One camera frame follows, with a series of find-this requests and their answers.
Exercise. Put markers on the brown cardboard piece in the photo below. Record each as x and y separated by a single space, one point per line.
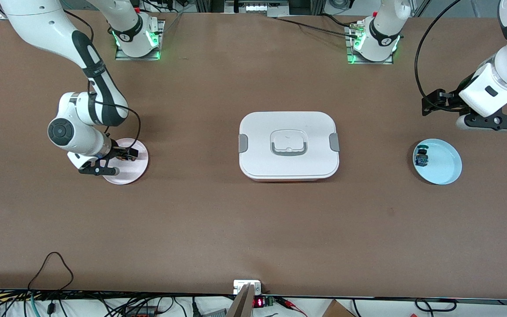
337 310

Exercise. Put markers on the red test leads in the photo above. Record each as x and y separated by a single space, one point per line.
291 304

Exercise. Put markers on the pink round plate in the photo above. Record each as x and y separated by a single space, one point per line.
132 169

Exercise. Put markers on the green push button switch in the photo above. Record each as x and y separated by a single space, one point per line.
421 157

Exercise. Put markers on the grey metal bar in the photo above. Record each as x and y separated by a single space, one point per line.
240 306

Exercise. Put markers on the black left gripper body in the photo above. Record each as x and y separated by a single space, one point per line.
453 98

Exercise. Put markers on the light blue round plate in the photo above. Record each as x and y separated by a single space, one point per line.
445 163

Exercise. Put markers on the white switch box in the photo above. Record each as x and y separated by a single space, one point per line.
240 285

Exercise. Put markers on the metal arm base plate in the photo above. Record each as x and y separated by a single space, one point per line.
351 59
161 44

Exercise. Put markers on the white lidded lunch box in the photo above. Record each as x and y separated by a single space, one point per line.
288 145

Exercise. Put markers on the metal equipment rack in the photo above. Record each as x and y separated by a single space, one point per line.
258 6

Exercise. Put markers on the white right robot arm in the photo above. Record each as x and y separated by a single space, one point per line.
38 22

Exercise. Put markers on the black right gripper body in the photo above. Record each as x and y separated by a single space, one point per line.
115 152

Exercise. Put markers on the red LED display module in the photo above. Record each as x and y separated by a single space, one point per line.
259 302

